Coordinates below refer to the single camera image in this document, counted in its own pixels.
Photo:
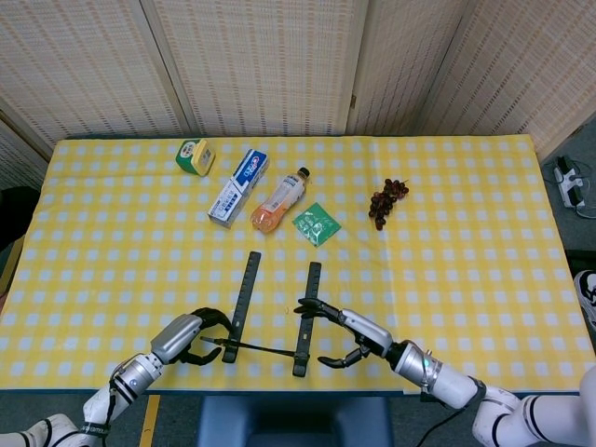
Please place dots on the yellow green lidded container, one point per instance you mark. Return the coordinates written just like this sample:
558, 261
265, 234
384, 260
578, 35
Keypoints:
191, 156

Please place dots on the black U-shaped rack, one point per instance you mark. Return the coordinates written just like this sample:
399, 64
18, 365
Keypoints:
247, 288

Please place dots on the woven folding screen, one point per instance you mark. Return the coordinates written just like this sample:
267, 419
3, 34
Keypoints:
261, 60

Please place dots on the brass screen hinge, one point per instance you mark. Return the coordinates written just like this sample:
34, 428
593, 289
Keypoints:
353, 101

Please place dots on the yellow white checkered tablecloth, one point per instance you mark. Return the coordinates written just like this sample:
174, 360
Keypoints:
442, 288

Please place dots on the black bulky object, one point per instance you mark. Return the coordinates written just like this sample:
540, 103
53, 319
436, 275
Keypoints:
16, 214

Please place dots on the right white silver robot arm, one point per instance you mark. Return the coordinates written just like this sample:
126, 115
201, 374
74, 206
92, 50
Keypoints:
447, 379

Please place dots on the yellow floor tape strip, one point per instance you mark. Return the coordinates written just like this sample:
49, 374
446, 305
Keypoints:
150, 419

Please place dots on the white black shoe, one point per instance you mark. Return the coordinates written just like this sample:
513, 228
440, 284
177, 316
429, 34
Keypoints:
587, 298

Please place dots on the green foil packet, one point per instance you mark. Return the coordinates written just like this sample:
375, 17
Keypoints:
316, 224

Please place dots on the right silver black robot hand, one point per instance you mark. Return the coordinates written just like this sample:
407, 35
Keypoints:
368, 330

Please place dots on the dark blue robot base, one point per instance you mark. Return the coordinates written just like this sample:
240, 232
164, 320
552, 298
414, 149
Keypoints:
293, 421

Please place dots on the blue white toothpaste box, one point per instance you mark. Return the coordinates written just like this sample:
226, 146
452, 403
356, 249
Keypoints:
237, 191

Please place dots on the dark red grape bunch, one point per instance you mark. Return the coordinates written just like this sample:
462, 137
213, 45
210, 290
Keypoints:
384, 202

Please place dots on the white power strip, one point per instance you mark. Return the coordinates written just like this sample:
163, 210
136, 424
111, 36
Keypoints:
569, 184

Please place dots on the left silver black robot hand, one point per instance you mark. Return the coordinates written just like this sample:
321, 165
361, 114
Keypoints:
179, 333

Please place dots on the orange drink plastic bottle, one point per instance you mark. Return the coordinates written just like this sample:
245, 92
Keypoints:
279, 200

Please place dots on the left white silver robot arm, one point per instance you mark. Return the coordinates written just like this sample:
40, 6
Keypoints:
135, 377

